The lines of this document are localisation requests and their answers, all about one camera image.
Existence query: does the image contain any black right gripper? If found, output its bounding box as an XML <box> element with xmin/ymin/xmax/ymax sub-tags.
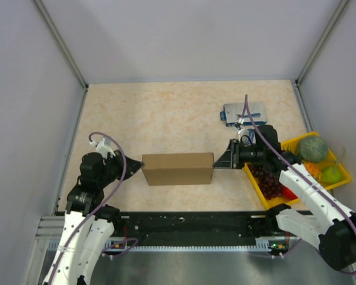
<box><xmin>213</xmin><ymin>138</ymin><xmax>266</xmax><ymax>169</ymax></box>

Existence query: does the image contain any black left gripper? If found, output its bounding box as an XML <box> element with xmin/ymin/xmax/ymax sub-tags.
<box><xmin>98</xmin><ymin>148</ymin><xmax>144</xmax><ymax>187</ymax></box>

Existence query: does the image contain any brown cardboard box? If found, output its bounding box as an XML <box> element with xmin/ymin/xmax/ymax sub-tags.
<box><xmin>142</xmin><ymin>153</ymin><xmax>214</xmax><ymax>186</ymax></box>

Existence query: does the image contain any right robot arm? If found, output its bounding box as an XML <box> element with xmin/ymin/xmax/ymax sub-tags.
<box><xmin>213</xmin><ymin>125</ymin><xmax>356</xmax><ymax>273</ymax></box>

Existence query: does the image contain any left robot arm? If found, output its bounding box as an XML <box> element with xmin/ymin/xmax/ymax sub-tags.
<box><xmin>43</xmin><ymin>150</ymin><xmax>143</xmax><ymax>284</ymax></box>

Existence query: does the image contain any razor blister pack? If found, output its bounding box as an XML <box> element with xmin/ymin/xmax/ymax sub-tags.
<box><xmin>220</xmin><ymin>102</ymin><xmax>268</xmax><ymax>126</ymax></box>

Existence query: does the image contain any dark red grape bunch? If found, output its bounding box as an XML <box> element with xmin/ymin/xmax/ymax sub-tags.
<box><xmin>249</xmin><ymin>164</ymin><xmax>282</xmax><ymax>200</ymax></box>

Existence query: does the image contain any yellow plastic tray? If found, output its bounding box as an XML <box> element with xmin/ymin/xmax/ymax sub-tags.
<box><xmin>244</xmin><ymin>132</ymin><xmax>352</xmax><ymax>210</ymax></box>

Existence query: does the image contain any red apple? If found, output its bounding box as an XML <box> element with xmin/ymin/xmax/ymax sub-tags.
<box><xmin>282</xmin><ymin>186</ymin><xmax>298</xmax><ymax>200</ymax></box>

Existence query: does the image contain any orange fruit in tray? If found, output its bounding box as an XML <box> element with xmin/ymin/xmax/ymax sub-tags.
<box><xmin>303</xmin><ymin>161</ymin><xmax>322</xmax><ymax>181</ymax></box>

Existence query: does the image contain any green melon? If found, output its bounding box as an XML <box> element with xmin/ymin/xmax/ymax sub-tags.
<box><xmin>297</xmin><ymin>135</ymin><xmax>329</xmax><ymax>163</ymax></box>

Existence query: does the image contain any light green fruit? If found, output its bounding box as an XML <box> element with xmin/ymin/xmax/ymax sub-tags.
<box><xmin>322</xmin><ymin>166</ymin><xmax>342</xmax><ymax>184</ymax></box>

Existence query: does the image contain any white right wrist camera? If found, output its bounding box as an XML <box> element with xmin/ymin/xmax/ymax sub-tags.
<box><xmin>232</xmin><ymin>117</ymin><xmax>248</xmax><ymax>141</ymax></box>

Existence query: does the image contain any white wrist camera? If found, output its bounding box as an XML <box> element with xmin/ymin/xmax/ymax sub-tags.
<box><xmin>232</xmin><ymin>117</ymin><xmax>248</xmax><ymax>141</ymax></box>
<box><xmin>90</xmin><ymin>137</ymin><xmax>116</xmax><ymax>159</ymax></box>

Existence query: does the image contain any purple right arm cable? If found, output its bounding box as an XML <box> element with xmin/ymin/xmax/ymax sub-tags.
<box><xmin>243</xmin><ymin>94</ymin><xmax>356</xmax><ymax>276</ymax></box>

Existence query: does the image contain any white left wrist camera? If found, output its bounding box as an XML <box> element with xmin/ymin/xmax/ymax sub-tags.
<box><xmin>90</xmin><ymin>137</ymin><xmax>116</xmax><ymax>159</ymax></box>

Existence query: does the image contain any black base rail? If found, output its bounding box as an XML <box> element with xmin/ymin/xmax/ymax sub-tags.
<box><xmin>112</xmin><ymin>211</ymin><xmax>294</xmax><ymax>247</ymax></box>

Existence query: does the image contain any aluminium frame post right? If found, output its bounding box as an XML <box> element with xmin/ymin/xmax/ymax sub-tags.
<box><xmin>295</xmin><ymin>0</ymin><xmax>351</xmax><ymax>88</ymax></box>

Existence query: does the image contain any aluminium frame post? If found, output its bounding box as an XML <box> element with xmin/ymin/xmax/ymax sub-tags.
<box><xmin>295</xmin><ymin>0</ymin><xmax>351</xmax><ymax>88</ymax></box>
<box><xmin>31</xmin><ymin>0</ymin><xmax>89</xmax><ymax>91</ymax></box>

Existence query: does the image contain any aluminium frame post left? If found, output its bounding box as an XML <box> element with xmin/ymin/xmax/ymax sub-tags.
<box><xmin>31</xmin><ymin>0</ymin><xmax>89</xmax><ymax>91</ymax></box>

